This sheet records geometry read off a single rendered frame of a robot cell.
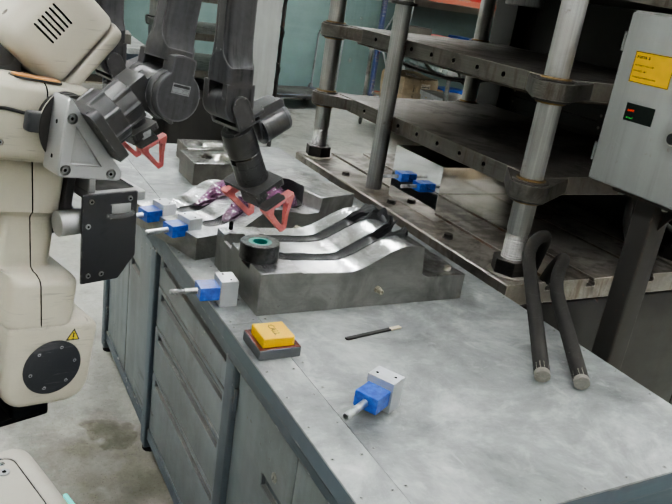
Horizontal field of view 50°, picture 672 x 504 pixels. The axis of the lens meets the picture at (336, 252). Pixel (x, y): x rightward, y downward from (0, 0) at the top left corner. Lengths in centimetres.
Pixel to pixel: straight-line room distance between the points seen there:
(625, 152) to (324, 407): 100
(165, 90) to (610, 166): 112
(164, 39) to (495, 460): 80
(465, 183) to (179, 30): 133
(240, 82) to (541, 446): 75
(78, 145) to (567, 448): 87
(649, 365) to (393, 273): 115
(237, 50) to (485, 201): 132
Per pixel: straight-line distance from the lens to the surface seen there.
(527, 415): 129
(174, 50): 114
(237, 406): 155
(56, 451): 241
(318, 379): 125
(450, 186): 225
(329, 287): 147
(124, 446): 241
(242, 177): 129
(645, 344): 240
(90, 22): 123
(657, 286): 231
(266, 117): 128
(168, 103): 113
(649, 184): 178
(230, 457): 164
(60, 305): 134
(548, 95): 181
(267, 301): 142
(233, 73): 121
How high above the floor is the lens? 143
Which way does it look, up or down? 20 degrees down
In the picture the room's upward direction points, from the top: 9 degrees clockwise
